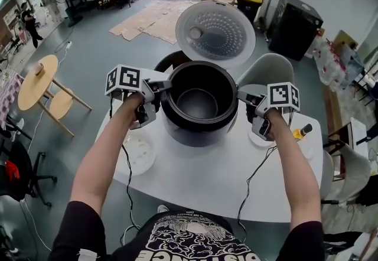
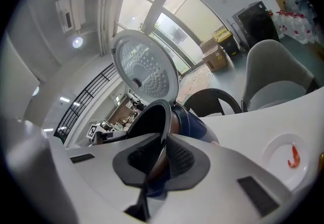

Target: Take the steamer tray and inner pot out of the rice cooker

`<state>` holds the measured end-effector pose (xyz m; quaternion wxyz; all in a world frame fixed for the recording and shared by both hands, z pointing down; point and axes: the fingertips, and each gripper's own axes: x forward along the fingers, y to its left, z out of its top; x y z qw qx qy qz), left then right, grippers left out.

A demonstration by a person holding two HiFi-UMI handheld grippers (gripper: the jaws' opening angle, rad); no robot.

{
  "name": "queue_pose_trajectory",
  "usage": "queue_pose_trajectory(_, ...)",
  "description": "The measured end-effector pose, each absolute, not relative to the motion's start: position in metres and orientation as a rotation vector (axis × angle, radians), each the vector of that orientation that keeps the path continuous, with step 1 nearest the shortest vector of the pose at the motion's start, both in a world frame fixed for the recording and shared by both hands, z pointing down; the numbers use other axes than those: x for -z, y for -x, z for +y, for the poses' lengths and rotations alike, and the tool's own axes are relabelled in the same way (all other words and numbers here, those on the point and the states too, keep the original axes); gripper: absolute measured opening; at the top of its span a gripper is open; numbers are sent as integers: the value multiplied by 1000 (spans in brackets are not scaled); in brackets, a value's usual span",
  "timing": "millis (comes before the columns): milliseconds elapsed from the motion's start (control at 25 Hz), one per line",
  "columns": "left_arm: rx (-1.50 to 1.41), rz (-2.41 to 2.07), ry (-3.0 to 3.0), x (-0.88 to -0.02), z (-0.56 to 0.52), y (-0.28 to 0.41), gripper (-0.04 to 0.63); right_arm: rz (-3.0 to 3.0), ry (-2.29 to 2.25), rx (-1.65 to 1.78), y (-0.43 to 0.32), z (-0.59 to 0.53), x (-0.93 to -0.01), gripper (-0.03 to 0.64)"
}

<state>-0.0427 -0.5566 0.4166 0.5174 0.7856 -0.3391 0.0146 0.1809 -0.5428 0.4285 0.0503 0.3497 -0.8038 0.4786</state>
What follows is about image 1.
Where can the table with checked cloth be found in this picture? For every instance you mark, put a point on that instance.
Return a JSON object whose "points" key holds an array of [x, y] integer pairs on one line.
{"points": [[9, 91]]}

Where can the black bin yellow lid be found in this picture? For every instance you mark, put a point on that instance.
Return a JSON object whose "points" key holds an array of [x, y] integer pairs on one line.
{"points": [[249, 3]]}

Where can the person's left forearm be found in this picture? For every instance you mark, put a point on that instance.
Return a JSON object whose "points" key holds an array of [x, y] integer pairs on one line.
{"points": [[103, 159]]}

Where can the dark blue rice cooker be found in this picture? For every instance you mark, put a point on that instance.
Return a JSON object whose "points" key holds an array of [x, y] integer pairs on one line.
{"points": [[195, 139]]}

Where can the black cabinet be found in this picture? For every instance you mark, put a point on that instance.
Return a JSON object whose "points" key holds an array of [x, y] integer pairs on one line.
{"points": [[295, 26]]}

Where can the white sneaker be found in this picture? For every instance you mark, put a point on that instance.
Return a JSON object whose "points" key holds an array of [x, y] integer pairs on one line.
{"points": [[163, 209]]}

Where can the grey chair black frame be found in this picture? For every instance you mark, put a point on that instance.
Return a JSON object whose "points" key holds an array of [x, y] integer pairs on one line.
{"points": [[351, 168]]}

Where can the white plate with red bit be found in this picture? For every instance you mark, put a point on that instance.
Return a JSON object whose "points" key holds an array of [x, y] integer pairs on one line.
{"points": [[257, 141]]}

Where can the black office chair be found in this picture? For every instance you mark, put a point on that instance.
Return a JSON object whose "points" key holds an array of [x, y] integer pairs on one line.
{"points": [[17, 165]]}

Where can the person's right forearm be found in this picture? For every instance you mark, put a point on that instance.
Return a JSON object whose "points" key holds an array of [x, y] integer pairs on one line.
{"points": [[298, 177]]}

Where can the person's black printed shirt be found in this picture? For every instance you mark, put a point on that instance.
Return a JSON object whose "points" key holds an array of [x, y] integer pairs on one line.
{"points": [[189, 239]]}

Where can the yellow bottle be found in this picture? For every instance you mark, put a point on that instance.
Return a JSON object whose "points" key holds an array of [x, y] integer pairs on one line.
{"points": [[301, 133]]}

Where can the white power strip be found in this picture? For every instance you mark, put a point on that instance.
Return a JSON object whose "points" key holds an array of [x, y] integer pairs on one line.
{"points": [[69, 45]]}

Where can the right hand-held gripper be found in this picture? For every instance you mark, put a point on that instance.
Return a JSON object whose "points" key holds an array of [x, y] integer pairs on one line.
{"points": [[283, 97]]}

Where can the row of clear water jugs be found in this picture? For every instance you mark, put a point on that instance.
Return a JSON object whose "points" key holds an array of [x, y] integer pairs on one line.
{"points": [[336, 62]]}

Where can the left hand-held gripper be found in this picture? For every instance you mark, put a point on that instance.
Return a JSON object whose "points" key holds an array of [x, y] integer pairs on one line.
{"points": [[124, 79]]}

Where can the round wooden side table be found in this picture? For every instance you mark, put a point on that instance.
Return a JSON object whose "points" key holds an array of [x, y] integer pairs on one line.
{"points": [[38, 85]]}

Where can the black round chair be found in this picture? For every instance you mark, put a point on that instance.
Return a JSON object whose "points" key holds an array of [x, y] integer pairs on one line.
{"points": [[164, 62]]}

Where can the flattened cardboard sheets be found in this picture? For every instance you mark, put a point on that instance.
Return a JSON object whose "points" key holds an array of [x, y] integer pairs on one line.
{"points": [[153, 20]]}

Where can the red cloth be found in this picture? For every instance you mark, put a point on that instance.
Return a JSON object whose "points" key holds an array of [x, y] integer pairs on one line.
{"points": [[12, 169]]}

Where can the grey shell chair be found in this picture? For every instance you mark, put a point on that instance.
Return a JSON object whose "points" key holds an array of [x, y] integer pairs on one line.
{"points": [[271, 68]]}

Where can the black pot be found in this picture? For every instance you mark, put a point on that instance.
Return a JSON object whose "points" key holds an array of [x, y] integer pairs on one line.
{"points": [[198, 103]]}

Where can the white steamer tray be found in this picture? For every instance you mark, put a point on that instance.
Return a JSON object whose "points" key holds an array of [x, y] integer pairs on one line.
{"points": [[141, 156]]}

